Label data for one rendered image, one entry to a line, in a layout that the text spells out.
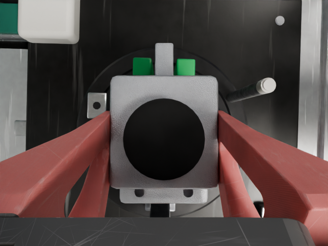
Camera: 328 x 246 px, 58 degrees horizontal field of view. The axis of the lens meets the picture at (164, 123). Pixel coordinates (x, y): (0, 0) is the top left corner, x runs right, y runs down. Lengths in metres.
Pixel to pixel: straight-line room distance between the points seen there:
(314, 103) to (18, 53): 0.30
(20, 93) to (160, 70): 0.21
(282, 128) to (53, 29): 0.21
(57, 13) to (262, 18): 0.17
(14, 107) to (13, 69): 0.04
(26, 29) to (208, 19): 0.15
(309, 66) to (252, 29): 0.06
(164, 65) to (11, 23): 0.20
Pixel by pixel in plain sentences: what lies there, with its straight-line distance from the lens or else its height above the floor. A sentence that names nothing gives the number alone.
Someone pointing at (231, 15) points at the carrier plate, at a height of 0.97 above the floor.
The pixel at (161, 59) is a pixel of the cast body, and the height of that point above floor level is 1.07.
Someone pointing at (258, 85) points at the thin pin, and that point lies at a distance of 0.17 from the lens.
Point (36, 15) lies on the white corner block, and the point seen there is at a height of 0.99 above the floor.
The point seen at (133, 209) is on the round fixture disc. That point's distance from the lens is 0.25.
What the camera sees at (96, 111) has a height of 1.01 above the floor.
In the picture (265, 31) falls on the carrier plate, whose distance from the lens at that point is 0.29.
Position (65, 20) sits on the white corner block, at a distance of 0.26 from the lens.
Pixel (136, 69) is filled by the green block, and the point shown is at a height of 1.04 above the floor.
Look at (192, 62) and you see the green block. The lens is 0.19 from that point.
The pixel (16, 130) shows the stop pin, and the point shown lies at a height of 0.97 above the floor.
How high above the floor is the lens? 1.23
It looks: 89 degrees down
